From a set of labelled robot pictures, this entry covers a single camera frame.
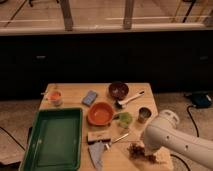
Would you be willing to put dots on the green plastic tray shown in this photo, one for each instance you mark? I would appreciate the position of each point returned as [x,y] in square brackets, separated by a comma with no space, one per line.
[55,141]

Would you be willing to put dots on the silver spoon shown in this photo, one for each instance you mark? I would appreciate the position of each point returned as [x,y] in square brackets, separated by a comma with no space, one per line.
[108,145]

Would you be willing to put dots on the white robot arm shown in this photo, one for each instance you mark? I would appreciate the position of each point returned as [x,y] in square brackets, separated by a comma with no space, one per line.
[162,132]

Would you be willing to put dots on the orange red bowl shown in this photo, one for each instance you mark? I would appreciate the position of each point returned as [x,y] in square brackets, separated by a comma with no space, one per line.
[100,114]

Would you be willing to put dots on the white handled brush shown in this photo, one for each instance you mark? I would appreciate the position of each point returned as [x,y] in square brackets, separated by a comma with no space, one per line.
[123,103]

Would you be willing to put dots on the dark maroon bowl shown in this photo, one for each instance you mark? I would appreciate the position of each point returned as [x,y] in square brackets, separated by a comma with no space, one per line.
[118,90]

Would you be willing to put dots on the wooden block eraser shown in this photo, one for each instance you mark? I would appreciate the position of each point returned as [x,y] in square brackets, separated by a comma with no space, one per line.
[95,136]

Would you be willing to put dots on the metal cup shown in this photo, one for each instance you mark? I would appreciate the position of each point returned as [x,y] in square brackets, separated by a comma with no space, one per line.
[144,114]

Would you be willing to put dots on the small orange cup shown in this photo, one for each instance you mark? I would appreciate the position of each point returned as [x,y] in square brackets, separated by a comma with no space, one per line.
[54,97]

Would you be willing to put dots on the blue sponge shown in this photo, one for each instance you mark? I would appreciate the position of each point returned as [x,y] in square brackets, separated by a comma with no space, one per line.
[89,98]

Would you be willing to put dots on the blue black floor device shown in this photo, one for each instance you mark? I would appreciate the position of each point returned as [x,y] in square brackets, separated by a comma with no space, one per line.
[200,100]

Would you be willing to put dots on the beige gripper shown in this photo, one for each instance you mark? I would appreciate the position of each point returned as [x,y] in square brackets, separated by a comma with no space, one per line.
[150,154]

